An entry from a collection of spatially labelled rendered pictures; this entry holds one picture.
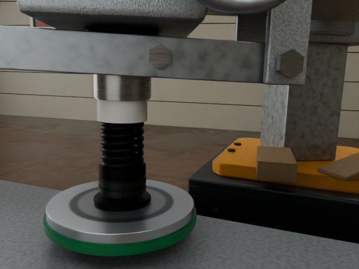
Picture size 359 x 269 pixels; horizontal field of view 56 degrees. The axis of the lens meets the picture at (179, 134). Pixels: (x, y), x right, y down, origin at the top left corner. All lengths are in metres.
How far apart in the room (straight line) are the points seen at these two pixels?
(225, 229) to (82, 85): 7.08
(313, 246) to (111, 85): 0.37
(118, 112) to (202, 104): 6.19
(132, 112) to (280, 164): 0.54
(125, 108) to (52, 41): 0.12
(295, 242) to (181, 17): 0.37
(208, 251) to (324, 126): 0.77
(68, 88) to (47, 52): 7.29
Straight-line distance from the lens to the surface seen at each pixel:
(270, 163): 0.91
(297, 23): 0.43
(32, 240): 0.55
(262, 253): 0.51
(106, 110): 0.46
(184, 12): 0.38
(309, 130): 1.15
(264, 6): 0.34
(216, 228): 0.57
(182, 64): 0.42
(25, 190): 0.77
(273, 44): 0.42
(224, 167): 1.05
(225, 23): 6.61
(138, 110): 0.46
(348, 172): 1.03
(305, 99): 1.13
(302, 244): 0.56
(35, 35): 0.44
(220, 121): 6.60
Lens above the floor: 1.05
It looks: 10 degrees down
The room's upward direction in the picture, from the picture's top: 2 degrees clockwise
